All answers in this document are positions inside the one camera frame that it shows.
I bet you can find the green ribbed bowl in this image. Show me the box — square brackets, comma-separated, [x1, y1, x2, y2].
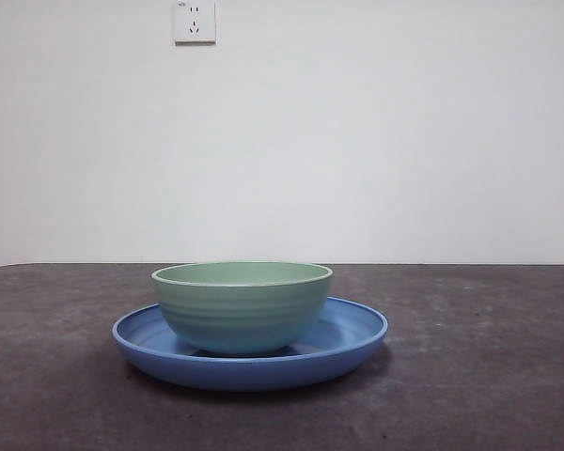
[150, 260, 335, 356]

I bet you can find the blue round plate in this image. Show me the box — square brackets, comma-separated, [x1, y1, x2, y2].
[111, 295, 389, 393]

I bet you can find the white wall socket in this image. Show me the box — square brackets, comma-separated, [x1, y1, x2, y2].
[173, 0, 217, 47]

